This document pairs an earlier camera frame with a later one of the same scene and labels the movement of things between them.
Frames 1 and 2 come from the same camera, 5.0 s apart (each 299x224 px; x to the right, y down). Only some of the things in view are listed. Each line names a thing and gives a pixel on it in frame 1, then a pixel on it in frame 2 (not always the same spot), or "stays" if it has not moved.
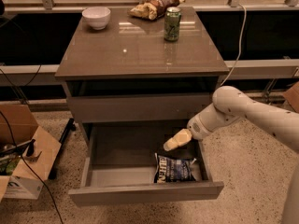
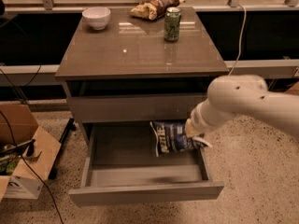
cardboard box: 27,153 stays
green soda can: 172,23 stays
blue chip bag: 171,170 → 171,137
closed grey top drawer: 131,108 stays
